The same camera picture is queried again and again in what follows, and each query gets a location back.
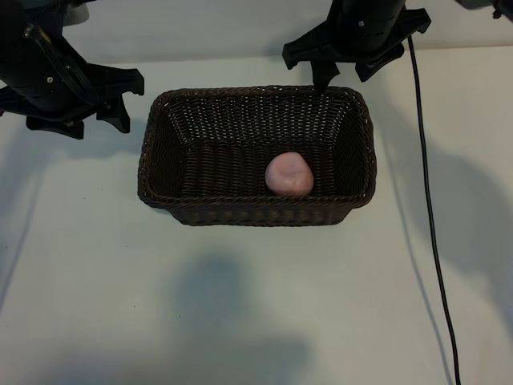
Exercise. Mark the pink toy peach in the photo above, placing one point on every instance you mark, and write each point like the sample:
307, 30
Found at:
289, 174

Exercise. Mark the dark brown wicker basket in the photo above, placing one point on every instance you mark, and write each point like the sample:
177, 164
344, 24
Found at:
224, 172

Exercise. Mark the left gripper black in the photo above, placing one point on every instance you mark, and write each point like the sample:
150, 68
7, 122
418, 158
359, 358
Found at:
40, 72

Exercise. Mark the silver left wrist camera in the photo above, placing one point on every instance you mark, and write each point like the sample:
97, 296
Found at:
76, 12

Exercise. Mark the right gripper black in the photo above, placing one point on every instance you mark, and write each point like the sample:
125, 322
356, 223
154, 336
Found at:
360, 32

